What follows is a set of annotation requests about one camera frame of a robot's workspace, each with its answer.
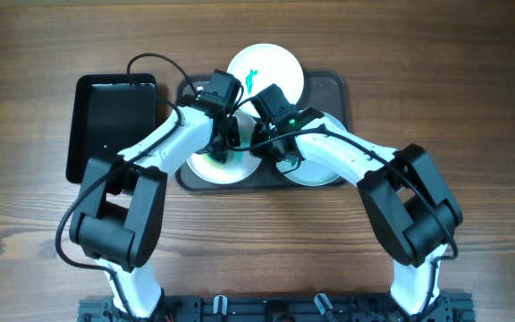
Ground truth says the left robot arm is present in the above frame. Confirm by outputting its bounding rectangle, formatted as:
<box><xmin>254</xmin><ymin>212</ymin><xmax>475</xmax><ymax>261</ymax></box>
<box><xmin>56</xmin><ymin>91</ymin><xmax>241</xmax><ymax>321</ymax></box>

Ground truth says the black mounting rail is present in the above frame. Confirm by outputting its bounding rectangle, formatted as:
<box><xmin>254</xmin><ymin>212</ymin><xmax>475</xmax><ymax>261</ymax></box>
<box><xmin>77</xmin><ymin>291</ymin><xmax>477</xmax><ymax>322</ymax></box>

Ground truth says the white plate top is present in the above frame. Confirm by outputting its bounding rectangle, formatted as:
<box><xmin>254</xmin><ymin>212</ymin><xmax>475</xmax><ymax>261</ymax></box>
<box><xmin>226</xmin><ymin>43</ymin><xmax>305</xmax><ymax>105</ymax></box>

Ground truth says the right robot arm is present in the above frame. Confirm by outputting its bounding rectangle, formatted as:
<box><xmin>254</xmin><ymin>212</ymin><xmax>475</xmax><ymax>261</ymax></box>
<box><xmin>250</xmin><ymin>107</ymin><xmax>463</xmax><ymax>320</ymax></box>

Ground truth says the white plate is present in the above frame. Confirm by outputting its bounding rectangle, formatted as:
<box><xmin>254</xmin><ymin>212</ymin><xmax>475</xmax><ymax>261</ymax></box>
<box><xmin>226</xmin><ymin>43</ymin><xmax>305</xmax><ymax>105</ymax></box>
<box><xmin>187</xmin><ymin>111</ymin><xmax>261</xmax><ymax>184</ymax></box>
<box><xmin>275</xmin><ymin>110</ymin><xmax>348</xmax><ymax>187</ymax></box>

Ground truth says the green yellow sponge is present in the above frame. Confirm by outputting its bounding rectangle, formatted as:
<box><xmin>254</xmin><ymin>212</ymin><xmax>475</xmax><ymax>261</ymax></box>
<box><xmin>209</xmin><ymin>151</ymin><xmax>230</xmax><ymax>165</ymax></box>

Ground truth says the brown serving tray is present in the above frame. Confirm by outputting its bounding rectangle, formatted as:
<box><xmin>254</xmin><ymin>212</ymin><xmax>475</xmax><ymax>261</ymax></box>
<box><xmin>174</xmin><ymin>70</ymin><xmax>352</xmax><ymax>194</ymax></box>

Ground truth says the black water basin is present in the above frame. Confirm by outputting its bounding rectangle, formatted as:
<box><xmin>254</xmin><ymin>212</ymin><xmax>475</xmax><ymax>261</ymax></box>
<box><xmin>65</xmin><ymin>73</ymin><xmax>157</xmax><ymax>184</ymax></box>

